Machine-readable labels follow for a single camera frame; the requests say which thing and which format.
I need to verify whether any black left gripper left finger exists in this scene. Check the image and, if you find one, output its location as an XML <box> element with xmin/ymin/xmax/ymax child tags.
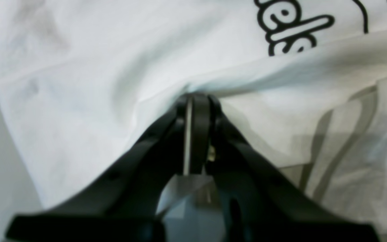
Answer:
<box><xmin>5</xmin><ymin>95</ymin><xmax>189</xmax><ymax>242</ymax></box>

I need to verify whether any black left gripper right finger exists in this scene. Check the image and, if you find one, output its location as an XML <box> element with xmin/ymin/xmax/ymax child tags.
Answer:
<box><xmin>190</xmin><ymin>93</ymin><xmax>379</xmax><ymax>242</ymax></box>

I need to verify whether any white t-shirt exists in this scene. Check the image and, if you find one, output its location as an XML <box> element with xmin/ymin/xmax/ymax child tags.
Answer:
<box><xmin>0</xmin><ymin>0</ymin><xmax>387</xmax><ymax>234</ymax></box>

